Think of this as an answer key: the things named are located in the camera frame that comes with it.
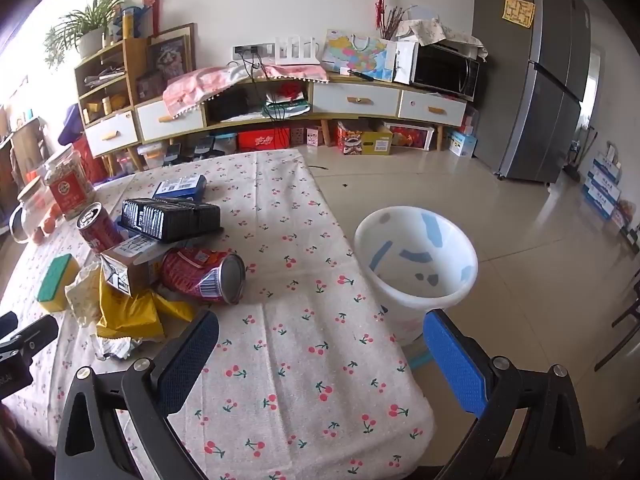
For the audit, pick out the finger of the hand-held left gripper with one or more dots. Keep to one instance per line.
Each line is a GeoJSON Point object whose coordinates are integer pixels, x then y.
{"type": "Point", "coordinates": [40, 331]}
{"type": "Point", "coordinates": [6, 322]}

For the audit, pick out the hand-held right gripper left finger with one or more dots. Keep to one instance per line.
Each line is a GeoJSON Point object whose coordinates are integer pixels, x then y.
{"type": "Point", "coordinates": [192, 355]}

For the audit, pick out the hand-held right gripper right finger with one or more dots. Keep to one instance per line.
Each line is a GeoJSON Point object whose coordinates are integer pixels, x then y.
{"type": "Point", "coordinates": [452, 365]}

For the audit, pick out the green and yellow sponge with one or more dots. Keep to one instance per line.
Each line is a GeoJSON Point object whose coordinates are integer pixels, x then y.
{"type": "Point", "coordinates": [55, 280]}

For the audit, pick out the white wrapper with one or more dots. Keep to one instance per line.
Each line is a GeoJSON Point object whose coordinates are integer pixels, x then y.
{"type": "Point", "coordinates": [82, 290]}

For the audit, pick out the yellow wrapper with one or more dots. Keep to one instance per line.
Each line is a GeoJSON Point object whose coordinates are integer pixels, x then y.
{"type": "Point", "coordinates": [130, 315]}

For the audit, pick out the silver wrapper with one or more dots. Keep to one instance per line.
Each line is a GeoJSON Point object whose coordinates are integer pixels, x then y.
{"type": "Point", "coordinates": [115, 347]}

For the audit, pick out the crushed red can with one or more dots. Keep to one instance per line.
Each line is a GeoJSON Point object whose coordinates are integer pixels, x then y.
{"type": "Point", "coordinates": [190, 270]}

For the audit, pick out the brown paper carton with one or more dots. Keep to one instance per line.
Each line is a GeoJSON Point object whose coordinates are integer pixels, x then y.
{"type": "Point", "coordinates": [132, 265]}

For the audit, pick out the red soda can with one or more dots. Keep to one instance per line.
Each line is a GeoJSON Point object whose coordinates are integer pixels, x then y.
{"type": "Point", "coordinates": [97, 232]}

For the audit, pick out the black plastic tray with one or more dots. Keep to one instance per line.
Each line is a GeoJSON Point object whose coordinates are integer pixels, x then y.
{"type": "Point", "coordinates": [170, 220]}

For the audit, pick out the white plastic bin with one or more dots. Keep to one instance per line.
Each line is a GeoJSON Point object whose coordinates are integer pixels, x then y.
{"type": "Point", "coordinates": [380, 240]}

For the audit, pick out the blue box with white label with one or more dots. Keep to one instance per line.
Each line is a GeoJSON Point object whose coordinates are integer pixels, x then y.
{"type": "Point", "coordinates": [177, 187]}

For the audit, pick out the small orange fruit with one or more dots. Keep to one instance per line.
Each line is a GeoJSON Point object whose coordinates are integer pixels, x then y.
{"type": "Point", "coordinates": [49, 224]}
{"type": "Point", "coordinates": [54, 210]}
{"type": "Point", "coordinates": [37, 235]}

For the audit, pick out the glass pitcher with cork lid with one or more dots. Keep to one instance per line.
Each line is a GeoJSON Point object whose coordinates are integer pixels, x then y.
{"type": "Point", "coordinates": [30, 210]}

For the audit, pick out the clear jar with red label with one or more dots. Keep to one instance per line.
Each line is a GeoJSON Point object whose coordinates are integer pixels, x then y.
{"type": "Point", "coordinates": [70, 192]}

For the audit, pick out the black chair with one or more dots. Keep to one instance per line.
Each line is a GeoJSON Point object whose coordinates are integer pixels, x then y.
{"type": "Point", "coordinates": [625, 320]}

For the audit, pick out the red bag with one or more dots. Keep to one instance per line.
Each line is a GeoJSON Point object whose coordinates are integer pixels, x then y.
{"type": "Point", "coordinates": [92, 157]}

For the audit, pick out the clear plastic storage container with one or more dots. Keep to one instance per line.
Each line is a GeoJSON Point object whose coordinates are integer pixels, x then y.
{"type": "Point", "coordinates": [152, 154]}

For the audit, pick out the purple plastic item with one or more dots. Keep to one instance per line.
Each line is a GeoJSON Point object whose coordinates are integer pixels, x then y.
{"type": "Point", "coordinates": [70, 127]}

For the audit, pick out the wooden shelf unit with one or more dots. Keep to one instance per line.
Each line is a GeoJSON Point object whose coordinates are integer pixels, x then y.
{"type": "Point", "coordinates": [112, 132]}

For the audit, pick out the blue and white box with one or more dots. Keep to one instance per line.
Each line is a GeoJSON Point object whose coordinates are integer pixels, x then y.
{"type": "Point", "coordinates": [462, 144]}

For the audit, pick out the red flat box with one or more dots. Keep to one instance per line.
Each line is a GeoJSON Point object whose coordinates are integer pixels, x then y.
{"type": "Point", "coordinates": [262, 140]}

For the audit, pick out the red and white box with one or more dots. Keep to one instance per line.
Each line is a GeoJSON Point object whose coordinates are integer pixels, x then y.
{"type": "Point", "coordinates": [412, 137]}

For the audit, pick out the stack of blue white cartons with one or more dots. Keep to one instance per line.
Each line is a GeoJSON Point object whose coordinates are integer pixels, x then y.
{"type": "Point", "coordinates": [602, 185]}

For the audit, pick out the yellow printed cardboard box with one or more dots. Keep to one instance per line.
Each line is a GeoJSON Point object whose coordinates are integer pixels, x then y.
{"type": "Point", "coordinates": [365, 140]}

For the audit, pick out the pink small box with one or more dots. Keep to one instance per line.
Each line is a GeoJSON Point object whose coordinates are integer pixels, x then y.
{"type": "Point", "coordinates": [315, 136]}
{"type": "Point", "coordinates": [298, 136]}

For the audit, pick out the black set-top device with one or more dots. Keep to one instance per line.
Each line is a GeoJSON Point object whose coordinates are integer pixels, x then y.
{"type": "Point", "coordinates": [232, 105]}

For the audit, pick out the grey fridge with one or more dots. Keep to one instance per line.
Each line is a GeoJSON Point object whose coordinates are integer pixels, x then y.
{"type": "Point", "coordinates": [530, 110]}

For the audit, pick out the white green folded bag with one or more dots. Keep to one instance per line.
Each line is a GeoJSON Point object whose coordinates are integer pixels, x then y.
{"type": "Point", "coordinates": [287, 105]}

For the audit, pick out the pink cloth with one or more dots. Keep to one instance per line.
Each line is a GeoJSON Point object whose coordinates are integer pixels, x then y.
{"type": "Point", "coordinates": [200, 82]}

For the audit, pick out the wood and white tv cabinet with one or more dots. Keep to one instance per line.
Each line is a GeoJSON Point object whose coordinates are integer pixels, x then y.
{"type": "Point", "coordinates": [360, 100]}

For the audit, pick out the potted green plant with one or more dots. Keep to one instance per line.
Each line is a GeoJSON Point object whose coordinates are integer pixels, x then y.
{"type": "Point", "coordinates": [90, 42]}

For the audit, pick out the black microwave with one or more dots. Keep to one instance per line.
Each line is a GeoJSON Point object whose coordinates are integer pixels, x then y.
{"type": "Point", "coordinates": [440, 72]}

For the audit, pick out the framed picture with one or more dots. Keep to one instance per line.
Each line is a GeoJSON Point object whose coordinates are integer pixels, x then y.
{"type": "Point", "coordinates": [170, 57]}

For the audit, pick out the grey power strip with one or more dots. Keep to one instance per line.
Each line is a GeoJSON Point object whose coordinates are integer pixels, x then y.
{"type": "Point", "coordinates": [250, 50]}

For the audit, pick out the white rack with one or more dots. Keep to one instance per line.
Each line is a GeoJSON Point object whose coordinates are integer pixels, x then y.
{"type": "Point", "coordinates": [295, 60]}

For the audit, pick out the yellow bottle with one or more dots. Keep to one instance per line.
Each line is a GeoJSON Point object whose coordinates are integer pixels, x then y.
{"type": "Point", "coordinates": [128, 25]}

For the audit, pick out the colourful map bag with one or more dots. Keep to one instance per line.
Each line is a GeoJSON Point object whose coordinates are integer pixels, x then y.
{"type": "Point", "coordinates": [360, 55]}

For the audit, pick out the floral cloth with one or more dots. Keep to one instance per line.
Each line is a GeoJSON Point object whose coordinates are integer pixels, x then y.
{"type": "Point", "coordinates": [430, 32]}

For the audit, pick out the dried branches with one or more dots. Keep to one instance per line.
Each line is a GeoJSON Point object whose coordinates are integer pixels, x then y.
{"type": "Point", "coordinates": [392, 22]}

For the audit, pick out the yellow paper note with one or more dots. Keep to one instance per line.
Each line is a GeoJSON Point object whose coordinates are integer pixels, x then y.
{"type": "Point", "coordinates": [518, 11]}

